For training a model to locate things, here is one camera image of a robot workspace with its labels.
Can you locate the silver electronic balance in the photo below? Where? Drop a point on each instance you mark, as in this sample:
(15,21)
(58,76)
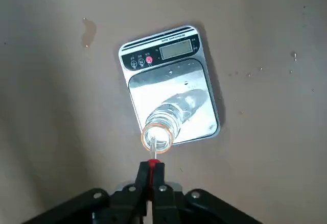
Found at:
(158,63)

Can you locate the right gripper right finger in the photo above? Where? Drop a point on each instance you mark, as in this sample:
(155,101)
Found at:
(173,206)

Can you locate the clear glass bottle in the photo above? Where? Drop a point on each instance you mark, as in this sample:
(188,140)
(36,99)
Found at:
(176,109)

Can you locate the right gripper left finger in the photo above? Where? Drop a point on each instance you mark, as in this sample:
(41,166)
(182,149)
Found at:
(122,203)

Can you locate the glass dropper red bulb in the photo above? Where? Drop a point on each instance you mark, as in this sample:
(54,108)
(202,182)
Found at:
(152,164)

